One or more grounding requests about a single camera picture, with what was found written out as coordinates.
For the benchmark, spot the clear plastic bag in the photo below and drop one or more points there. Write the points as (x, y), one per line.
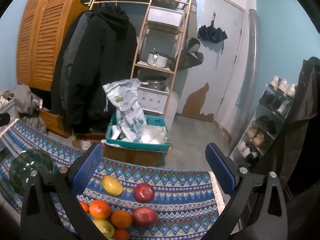
(151, 135)

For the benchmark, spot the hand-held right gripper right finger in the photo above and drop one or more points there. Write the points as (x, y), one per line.
(222, 171)

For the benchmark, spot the blue patterned tablecloth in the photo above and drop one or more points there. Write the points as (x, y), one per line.
(175, 192)

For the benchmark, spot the shoe rack with shoes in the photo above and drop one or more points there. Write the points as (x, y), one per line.
(282, 85)

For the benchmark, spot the white cooking pot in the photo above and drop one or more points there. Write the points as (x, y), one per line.
(157, 59)

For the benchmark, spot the green glass bowl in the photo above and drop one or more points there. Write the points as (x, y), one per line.
(25, 162)

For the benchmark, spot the dark folded umbrella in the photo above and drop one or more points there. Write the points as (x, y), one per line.
(211, 33)

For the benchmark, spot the glass shoe rack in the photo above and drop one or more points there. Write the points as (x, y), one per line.
(268, 110)

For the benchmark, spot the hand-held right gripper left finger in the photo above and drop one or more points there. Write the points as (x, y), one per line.
(87, 166)

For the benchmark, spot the grey garment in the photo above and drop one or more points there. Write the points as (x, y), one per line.
(25, 97)

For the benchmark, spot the dark grey jacket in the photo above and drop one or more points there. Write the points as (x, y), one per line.
(62, 67)

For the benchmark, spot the white patterned box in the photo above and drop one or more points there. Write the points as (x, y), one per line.
(152, 100)

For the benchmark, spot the silver pipe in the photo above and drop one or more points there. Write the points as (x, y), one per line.
(251, 67)

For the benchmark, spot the teal plastic bin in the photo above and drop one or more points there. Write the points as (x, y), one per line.
(156, 122)

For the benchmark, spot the white rice bag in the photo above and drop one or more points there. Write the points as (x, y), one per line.
(125, 105)

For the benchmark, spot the white storage box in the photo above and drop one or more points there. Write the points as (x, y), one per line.
(163, 17)

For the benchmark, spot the black coat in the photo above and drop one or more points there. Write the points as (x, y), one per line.
(105, 67)

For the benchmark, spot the small orange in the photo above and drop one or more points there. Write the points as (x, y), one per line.
(84, 206)

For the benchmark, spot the red apple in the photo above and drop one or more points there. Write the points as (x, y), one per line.
(144, 192)
(144, 217)

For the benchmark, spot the wooden drawer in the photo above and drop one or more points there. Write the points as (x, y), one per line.
(53, 122)

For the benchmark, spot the steel pot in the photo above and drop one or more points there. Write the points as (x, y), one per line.
(153, 83)

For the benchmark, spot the yellow mango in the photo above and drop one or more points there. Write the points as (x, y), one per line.
(112, 185)
(103, 228)

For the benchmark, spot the dark brown jacket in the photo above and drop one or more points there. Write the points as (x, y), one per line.
(305, 120)

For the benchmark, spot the large cardboard box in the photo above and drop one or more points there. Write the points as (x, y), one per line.
(135, 155)

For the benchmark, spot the white door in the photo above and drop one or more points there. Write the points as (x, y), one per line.
(225, 80)

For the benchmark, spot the wooden louvered wardrobe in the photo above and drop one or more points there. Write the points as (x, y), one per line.
(45, 30)

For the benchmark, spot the wooden shelf rack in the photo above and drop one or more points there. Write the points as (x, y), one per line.
(141, 42)

